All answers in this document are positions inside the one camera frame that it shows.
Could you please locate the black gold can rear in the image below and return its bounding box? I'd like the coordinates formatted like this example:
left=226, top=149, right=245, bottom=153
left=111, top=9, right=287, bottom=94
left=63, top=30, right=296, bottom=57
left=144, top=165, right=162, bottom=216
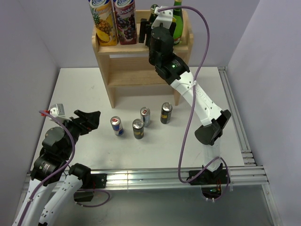
left=160, top=102, right=173, bottom=124

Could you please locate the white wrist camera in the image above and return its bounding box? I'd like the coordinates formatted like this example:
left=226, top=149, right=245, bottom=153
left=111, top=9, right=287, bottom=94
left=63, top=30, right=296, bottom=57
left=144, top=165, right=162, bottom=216
left=41, top=104, right=66, bottom=121
left=151, top=6, right=173, bottom=29

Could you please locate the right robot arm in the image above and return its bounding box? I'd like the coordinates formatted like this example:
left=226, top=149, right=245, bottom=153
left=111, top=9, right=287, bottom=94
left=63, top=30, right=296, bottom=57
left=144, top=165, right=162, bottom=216
left=139, top=18, right=231, bottom=184

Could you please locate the wooden two-tier shelf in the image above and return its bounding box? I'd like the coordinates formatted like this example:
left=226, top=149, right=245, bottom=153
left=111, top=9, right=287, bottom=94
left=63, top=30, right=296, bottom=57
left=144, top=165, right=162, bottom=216
left=92, top=10, right=193, bottom=108

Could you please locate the black gold can front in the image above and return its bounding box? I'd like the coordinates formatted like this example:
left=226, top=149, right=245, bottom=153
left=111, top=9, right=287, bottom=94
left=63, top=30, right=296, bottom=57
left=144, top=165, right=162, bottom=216
left=132, top=119, right=144, bottom=139

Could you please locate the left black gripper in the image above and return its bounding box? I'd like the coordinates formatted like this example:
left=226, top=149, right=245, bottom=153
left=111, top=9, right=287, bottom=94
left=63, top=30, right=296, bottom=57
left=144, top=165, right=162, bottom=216
left=55, top=109, right=100, bottom=158

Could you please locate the small round green bottle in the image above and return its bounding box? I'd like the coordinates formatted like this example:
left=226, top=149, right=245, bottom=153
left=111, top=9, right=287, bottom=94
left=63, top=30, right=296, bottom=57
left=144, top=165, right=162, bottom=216
left=149, top=4, right=158, bottom=24

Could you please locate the tall green glass bottle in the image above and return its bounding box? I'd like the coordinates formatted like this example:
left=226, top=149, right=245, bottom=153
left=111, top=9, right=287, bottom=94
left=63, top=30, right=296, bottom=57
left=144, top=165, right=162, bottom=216
left=173, top=8, right=183, bottom=45

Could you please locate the aluminium side rail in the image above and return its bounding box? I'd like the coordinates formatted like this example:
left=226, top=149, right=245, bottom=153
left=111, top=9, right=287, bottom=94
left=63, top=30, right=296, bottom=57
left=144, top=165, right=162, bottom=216
left=218, top=67, right=257, bottom=167

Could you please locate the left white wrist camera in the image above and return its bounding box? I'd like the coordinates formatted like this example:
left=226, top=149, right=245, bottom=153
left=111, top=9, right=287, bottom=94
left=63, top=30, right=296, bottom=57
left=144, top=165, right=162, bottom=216
left=41, top=104, right=66, bottom=121

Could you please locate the blue silver energy drink can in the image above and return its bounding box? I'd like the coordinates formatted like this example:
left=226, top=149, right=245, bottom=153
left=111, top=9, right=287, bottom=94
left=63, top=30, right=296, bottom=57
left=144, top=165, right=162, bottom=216
left=110, top=116, right=124, bottom=136

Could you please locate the aluminium front rail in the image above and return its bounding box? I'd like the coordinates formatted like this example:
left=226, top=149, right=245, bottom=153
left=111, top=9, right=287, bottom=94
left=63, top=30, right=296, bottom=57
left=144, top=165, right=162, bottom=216
left=22, top=164, right=270, bottom=193

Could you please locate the silver slim can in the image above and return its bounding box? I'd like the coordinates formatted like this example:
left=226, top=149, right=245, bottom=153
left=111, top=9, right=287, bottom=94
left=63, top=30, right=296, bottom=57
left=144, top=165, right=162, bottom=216
left=140, top=107, right=151, bottom=127

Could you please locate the grape juice carton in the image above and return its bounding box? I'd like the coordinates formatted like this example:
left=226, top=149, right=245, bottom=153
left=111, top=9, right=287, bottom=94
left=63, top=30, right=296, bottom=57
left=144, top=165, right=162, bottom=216
left=112, top=0, right=137, bottom=45

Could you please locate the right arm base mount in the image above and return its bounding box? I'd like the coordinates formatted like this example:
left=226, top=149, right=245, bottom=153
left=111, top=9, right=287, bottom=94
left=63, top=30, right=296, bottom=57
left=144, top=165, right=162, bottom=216
left=189, top=168, right=231, bottom=199

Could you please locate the pineapple juice carton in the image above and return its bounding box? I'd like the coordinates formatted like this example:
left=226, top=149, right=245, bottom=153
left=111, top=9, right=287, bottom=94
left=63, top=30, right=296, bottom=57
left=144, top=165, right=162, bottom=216
left=88, top=0, right=118, bottom=46

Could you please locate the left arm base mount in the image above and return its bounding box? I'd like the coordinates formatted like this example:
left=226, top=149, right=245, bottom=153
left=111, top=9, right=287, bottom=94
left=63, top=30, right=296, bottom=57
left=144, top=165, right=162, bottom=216
left=73, top=173, right=107, bottom=203

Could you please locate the black gold can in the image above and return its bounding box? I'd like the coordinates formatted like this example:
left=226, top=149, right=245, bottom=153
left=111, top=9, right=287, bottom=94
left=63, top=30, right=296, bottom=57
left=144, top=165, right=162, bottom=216
left=132, top=119, right=144, bottom=139
left=160, top=102, right=173, bottom=124

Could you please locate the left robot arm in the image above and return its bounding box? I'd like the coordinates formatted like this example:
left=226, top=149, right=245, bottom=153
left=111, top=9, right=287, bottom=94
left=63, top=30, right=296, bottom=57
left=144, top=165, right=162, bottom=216
left=13, top=107, right=101, bottom=226

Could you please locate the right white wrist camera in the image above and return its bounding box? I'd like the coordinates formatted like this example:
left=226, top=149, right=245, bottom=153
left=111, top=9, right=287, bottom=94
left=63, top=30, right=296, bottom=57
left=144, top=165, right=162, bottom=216
left=151, top=6, right=173, bottom=29

